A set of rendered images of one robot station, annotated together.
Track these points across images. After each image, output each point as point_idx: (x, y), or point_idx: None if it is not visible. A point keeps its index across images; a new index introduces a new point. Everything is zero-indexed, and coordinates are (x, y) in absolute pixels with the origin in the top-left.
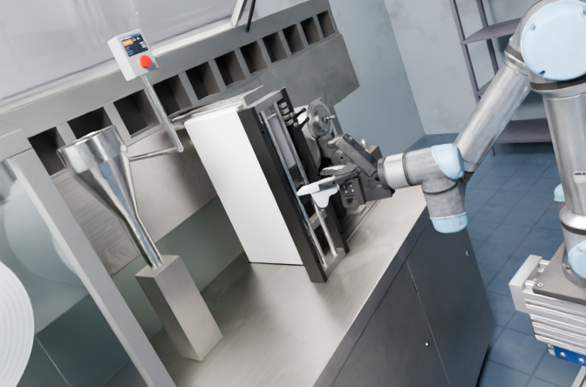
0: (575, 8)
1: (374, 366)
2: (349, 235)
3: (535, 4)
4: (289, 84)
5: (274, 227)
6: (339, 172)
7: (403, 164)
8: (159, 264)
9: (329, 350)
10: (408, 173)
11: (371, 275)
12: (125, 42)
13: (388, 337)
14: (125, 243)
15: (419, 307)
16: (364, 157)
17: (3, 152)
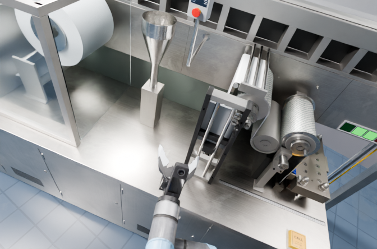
0: None
1: (151, 204)
2: (227, 183)
3: None
4: (376, 106)
5: None
6: (171, 169)
7: (157, 215)
8: (151, 87)
9: (126, 180)
10: (152, 218)
11: (180, 199)
12: None
13: None
14: (179, 64)
15: (201, 231)
16: (169, 184)
17: (28, 10)
